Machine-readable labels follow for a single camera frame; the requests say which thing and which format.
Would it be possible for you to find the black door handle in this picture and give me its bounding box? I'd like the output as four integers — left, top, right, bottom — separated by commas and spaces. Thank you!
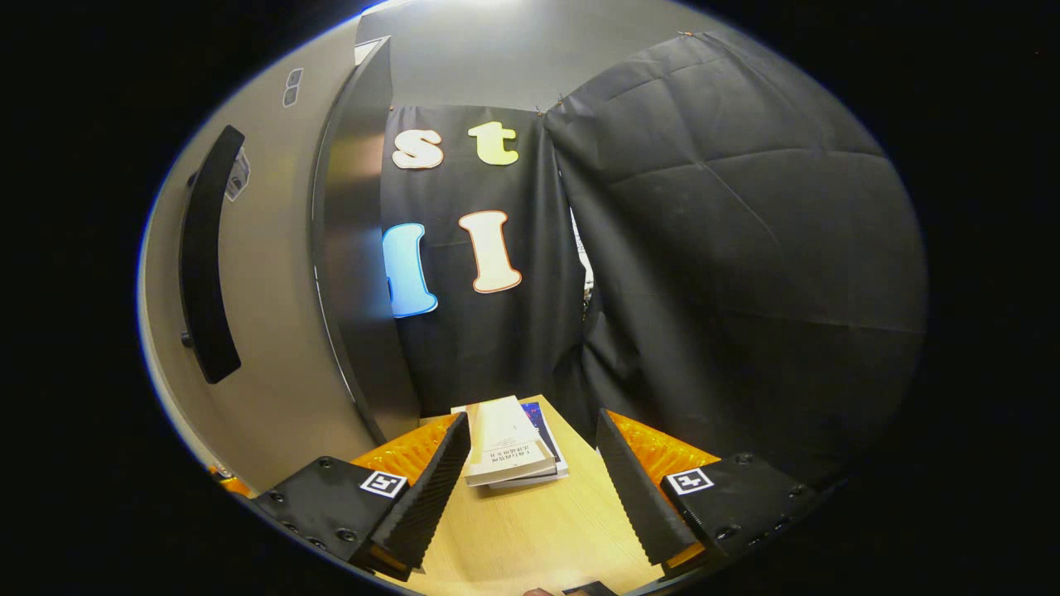
180, 124, 246, 386

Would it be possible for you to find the white cabinet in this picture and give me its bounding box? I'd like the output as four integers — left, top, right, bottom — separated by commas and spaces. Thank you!
311, 37, 425, 445

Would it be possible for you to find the black backdrop cloth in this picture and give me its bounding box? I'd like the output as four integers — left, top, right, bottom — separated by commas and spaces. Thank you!
542, 31, 928, 489
379, 103, 599, 444

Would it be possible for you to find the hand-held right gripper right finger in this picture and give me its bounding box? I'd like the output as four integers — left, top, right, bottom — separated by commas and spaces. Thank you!
595, 408, 831, 580

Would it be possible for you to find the white cabinet door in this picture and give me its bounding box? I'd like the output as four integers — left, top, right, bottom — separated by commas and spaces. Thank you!
137, 17, 390, 493

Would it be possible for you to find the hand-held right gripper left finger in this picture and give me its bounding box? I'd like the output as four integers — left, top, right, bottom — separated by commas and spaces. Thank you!
248, 411, 472, 582

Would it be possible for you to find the blue book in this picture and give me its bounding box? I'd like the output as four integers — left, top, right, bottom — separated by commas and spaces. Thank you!
489, 401, 571, 490

